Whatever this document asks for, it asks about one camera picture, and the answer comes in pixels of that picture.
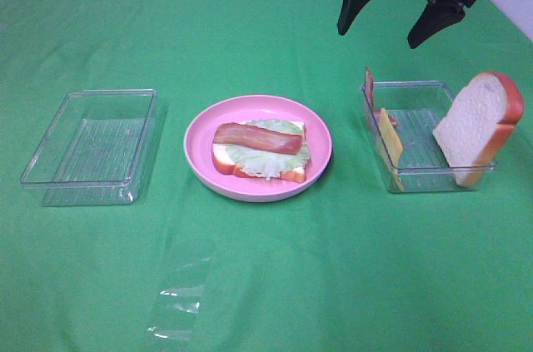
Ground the clear plastic container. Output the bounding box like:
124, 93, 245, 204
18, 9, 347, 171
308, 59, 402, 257
360, 80, 499, 195
20, 89, 157, 206

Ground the white bread slice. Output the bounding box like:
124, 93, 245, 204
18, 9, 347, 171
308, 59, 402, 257
433, 71, 525, 187
212, 120, 308, 183

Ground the clear plastic wrap strip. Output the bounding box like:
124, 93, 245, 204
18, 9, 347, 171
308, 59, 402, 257
143, 238, 216, 351

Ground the pink round plate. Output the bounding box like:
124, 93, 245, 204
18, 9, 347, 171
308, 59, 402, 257
183, 95, 332, 202

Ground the standing white bread slice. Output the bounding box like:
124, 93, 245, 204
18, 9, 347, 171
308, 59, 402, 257
433, 71, 525, 187

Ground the clear left plastic container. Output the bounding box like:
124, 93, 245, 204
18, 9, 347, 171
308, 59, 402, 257
20, 89, 157, 206

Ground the clear right plastic container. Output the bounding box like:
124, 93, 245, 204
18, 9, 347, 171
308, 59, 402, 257
360, 80, 499, 195

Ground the green lettuce leaf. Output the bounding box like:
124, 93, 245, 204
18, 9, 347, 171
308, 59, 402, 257
225, 118, 312, 181

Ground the green table cloth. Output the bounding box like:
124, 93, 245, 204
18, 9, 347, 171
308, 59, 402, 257
1, 0, 532, 351

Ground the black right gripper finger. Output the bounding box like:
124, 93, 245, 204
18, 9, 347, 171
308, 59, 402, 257
336, 0, 375, 37
407, 0, 466, 49

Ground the bacon strip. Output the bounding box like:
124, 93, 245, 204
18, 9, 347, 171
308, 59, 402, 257
213, 122, 303, 155
364, 66, 381, 122

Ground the yellow cheese slice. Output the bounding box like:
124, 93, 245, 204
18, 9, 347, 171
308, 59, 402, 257
375, 108, 405, 192

